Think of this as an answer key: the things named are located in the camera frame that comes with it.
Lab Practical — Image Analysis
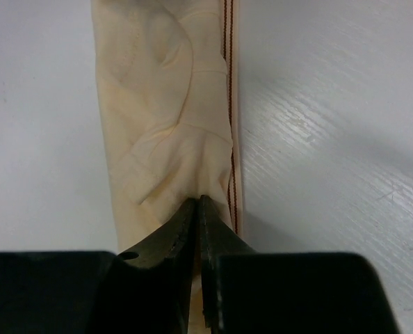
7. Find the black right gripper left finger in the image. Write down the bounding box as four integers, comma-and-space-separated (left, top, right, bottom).
0, 199, 197, 333

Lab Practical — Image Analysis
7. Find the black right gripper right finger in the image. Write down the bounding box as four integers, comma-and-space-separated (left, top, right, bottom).
198, 196, 399, 333

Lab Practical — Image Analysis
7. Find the peach underwear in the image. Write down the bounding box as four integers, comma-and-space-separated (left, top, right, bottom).
90, 0, 248, 334

